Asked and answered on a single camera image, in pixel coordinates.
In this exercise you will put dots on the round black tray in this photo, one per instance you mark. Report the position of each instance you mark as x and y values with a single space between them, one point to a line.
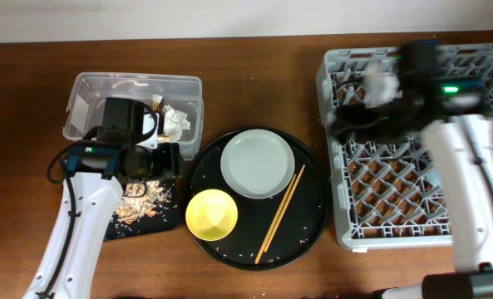
303 221

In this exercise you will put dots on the clear plastic bin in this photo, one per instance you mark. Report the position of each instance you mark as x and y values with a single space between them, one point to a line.
115 103

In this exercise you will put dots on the grey dishwasher rack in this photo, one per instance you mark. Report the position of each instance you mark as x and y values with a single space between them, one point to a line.
388 196

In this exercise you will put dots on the food scraps and rice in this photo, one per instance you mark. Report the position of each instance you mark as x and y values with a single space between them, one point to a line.
142 199

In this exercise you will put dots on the gold foil wrapper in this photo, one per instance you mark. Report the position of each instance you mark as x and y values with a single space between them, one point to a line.
157 102

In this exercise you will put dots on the grey plate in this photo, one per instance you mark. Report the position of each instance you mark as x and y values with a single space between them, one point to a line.
257 164

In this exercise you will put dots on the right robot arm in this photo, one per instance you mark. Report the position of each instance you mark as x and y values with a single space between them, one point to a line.
451 116

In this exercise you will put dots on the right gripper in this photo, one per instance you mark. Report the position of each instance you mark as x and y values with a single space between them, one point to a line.
361 129

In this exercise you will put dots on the yellow bowl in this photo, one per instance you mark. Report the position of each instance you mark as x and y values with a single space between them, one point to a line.
211 215

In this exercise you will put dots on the black rectangular tray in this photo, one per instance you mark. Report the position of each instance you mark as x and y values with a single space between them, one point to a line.
167 219

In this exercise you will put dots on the wooden chopstick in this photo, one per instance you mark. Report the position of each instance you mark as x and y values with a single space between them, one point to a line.
299 176
275 221

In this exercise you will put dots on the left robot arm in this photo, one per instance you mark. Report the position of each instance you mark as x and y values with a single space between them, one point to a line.
95 170

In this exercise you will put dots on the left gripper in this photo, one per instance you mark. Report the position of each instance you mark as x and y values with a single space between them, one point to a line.
170 160

